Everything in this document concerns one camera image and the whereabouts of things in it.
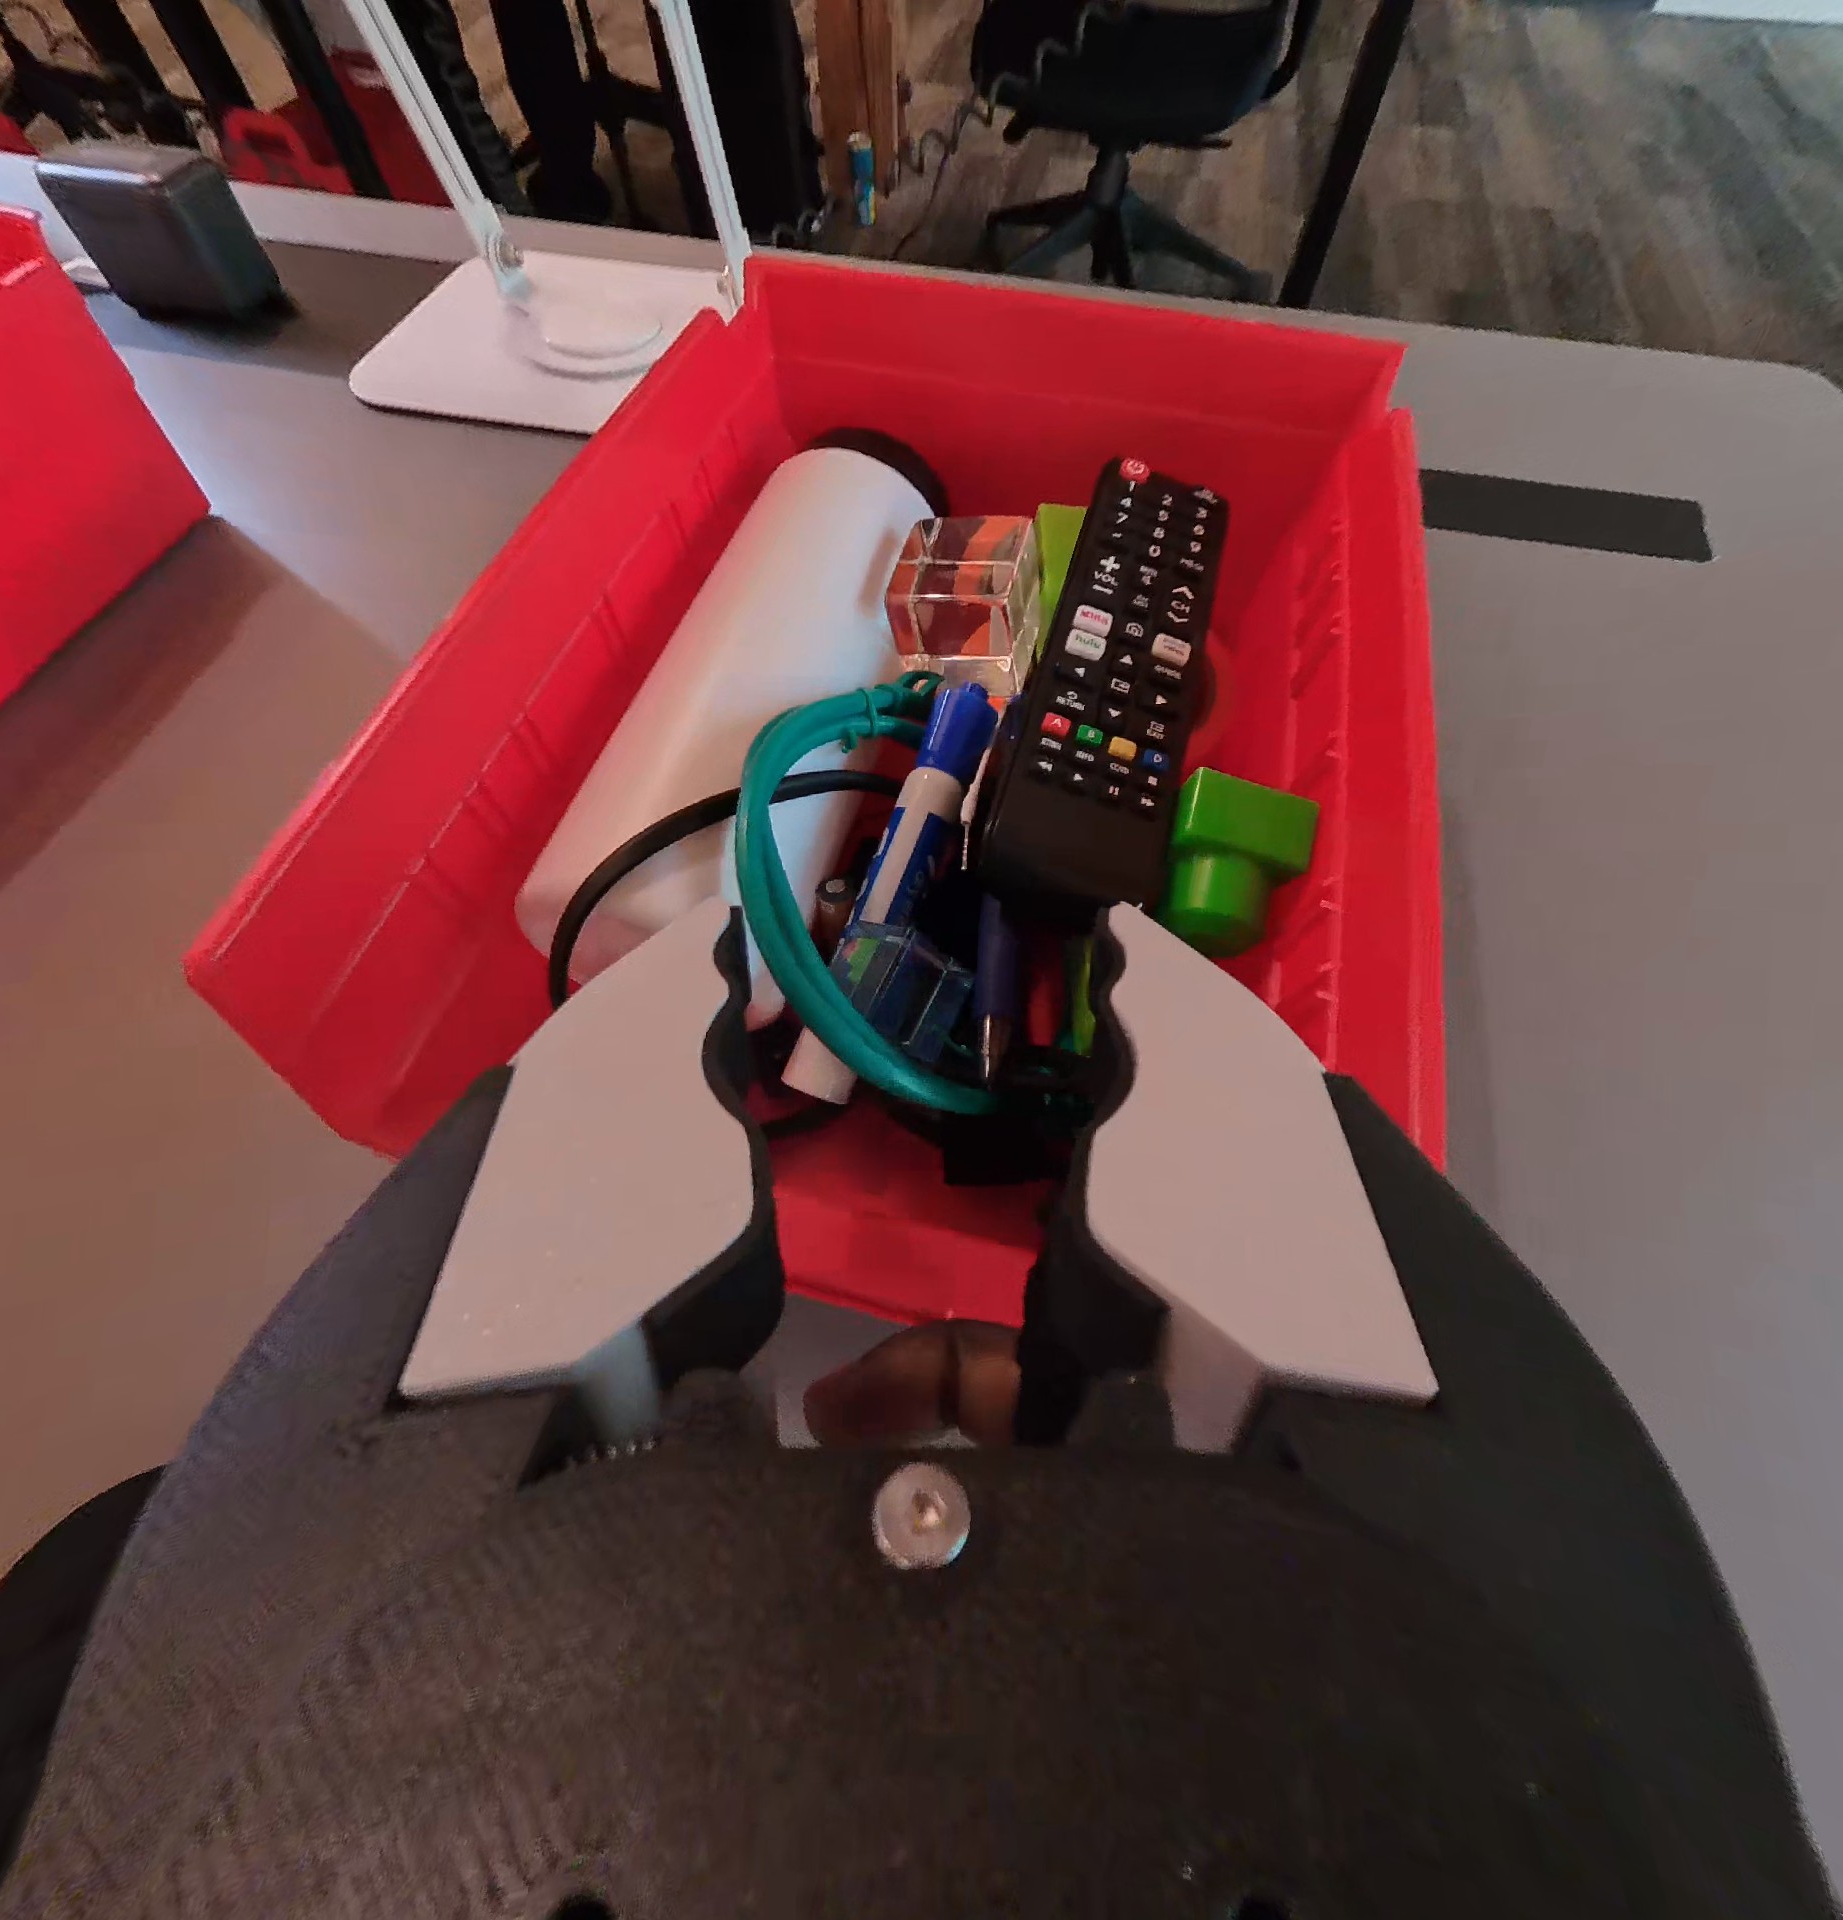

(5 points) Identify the white bottle with black cap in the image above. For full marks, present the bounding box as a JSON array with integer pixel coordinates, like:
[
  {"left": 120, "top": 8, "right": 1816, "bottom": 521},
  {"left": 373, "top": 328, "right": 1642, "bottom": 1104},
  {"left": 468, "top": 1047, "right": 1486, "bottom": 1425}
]
[{"left": 513, "top": 428, "right": 953, "bottom": 992}]

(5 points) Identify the blue ballpoint pen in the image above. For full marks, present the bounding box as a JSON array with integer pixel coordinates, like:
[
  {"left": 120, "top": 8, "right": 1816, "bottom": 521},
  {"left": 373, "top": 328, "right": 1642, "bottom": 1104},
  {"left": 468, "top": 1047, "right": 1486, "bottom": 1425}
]
[{"left": 974, "top": 896, "right": 1031, "bottom": 1085}]

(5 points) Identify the black office chair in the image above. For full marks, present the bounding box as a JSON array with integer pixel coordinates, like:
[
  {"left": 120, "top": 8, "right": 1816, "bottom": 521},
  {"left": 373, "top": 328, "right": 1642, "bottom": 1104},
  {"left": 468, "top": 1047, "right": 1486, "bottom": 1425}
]
[{"left": 969, "top": 0, "right": 1319, "bottom": 299}]

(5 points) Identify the dark grey box device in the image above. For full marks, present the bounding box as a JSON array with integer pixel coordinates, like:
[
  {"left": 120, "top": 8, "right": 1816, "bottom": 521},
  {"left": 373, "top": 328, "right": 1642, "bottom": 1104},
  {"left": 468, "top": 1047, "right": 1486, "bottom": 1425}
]
[{"left": 33, "top": 143, "right": 296, "bottom": 324}]

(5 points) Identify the clear acrylic cube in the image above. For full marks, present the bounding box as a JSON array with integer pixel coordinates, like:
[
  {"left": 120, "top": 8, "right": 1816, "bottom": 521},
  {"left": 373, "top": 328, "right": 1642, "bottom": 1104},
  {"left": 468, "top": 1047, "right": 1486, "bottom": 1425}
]
[{"left": 885, "top": 514, "right": 1046, "bottom": 671}]

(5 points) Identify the thin black cable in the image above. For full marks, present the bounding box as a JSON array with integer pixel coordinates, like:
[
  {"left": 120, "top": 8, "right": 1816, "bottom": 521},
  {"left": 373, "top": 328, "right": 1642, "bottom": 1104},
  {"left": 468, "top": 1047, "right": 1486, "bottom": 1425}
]
[{"left": 546, "top": 767, "right": 900, "bottom": 1010}]

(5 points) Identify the black remote control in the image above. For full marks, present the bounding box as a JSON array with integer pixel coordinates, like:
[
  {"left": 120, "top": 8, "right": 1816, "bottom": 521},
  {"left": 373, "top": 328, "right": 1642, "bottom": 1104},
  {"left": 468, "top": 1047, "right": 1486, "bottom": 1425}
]
[{"left": 963, "top": 457, "right": 1231, "bottom": 913}]

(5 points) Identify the lime green flat block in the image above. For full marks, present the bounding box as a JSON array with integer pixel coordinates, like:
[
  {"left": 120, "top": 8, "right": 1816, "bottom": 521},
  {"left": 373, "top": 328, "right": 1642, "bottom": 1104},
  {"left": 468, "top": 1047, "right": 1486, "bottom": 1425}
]
[{"left": 1034, "top": 503, "right": 1092, "bottom": 639}]

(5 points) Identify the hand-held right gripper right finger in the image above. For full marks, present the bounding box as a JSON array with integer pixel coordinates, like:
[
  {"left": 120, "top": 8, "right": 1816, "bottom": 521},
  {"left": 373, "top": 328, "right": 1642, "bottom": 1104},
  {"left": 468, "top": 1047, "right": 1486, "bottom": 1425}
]
[{"left": 1016, "top": 901, "right": 1441, "bottom": 1454}]

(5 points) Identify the black tape strip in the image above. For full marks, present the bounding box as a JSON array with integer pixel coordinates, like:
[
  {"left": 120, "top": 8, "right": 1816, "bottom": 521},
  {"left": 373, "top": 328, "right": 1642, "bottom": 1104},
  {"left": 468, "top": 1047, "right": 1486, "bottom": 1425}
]
[{"left": 1418, "top": 468, "right": 1716, "bottom": 566}]

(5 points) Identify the white lamp base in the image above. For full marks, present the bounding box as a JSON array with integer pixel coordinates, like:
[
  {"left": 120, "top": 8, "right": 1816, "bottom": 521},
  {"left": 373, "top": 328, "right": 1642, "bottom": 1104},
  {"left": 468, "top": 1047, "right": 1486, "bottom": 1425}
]
[{"left": 335, "top": 0, "right": 753, "bottom": 440}]

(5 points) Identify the red plastic crate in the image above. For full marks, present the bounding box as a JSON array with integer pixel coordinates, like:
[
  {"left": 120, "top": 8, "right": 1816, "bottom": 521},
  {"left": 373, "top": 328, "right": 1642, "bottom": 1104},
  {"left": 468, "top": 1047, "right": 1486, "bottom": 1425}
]
[{"left": 220, "top": 52, "right": 458, "bottom": 202}]

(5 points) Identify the blue whiteboard marker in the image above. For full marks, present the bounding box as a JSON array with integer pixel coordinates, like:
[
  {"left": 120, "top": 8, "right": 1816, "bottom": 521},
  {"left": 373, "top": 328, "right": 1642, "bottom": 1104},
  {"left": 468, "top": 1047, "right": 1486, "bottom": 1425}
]
[{"left": 778, "top": 681, "right": 1001, "bottom": 1096}]

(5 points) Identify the green block with round peg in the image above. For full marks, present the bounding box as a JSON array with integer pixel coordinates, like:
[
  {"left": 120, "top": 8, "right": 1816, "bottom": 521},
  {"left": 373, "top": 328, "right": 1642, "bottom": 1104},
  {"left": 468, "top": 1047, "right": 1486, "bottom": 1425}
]
[{"left": 1156, "top": 767, "right": 1321, "bottom": 960}]

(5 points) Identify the red plastic storage bin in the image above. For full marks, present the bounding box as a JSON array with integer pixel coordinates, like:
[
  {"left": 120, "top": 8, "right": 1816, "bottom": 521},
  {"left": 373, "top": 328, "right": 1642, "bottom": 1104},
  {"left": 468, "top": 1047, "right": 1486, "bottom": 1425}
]
[
  {"left": 184, "top": 250, "right": 1452, "bottom": 1332},
  {"left": 0, "top": 202, "right": 213, "bottom": 744}
]

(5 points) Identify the black metal table leg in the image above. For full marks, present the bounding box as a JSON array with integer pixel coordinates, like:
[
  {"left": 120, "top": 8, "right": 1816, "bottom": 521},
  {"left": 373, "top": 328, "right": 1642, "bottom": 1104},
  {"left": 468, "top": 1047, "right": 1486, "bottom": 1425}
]
[{"left": 1277, "top": 0, "right": 1421, "bottom": 312}]

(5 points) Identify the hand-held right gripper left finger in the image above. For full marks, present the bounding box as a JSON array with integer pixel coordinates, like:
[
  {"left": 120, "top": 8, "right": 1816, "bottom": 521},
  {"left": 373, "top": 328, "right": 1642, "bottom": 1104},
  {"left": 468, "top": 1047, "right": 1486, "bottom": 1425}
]
[{"left": 397, "top": 901, "right": 787, "bottom": 1449}]

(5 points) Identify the green network cable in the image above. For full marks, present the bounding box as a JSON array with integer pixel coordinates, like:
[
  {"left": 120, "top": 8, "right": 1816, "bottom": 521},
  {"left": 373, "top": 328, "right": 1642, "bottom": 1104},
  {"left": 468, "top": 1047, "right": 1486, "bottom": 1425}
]
[{"left": 731, "top": 671, "right": 1112, "bottom": 1117}]

